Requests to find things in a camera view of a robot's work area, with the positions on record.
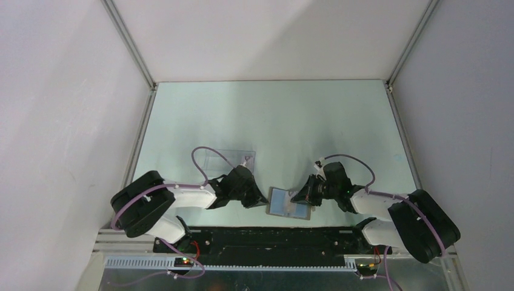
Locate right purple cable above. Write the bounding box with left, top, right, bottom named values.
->
left=321, top=154, right=447, bottom=291

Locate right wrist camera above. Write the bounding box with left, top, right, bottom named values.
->
left=314, top=159, right=325, bottom=175

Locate clear plastic card box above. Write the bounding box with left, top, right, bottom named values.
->
left=201, top=149, right=256, bottom=173

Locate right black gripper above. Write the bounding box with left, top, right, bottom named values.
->
left=291, top=173, right=338, bottom=207

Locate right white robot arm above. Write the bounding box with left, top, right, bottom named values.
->
left=290, top=162, right=461, bottom=264

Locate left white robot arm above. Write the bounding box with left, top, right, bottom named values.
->
left=110, top=165, right=268, bottom=253

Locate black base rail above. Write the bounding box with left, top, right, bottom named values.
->
left=152, top=227, right=392, bottom=268

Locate purple cable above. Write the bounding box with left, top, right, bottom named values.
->
left=321, top=154, right=447, bottom=291
left=110, top=146, right=242, bottom=280

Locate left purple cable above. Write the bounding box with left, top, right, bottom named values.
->
left=110, top=146, right=242, bottom=280

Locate beige chair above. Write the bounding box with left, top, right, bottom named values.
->
left=75, top=252, right=105, bottom=291

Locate grey felt card holder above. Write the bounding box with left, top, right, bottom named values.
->
left=266, top=187, right=312, bottom=220

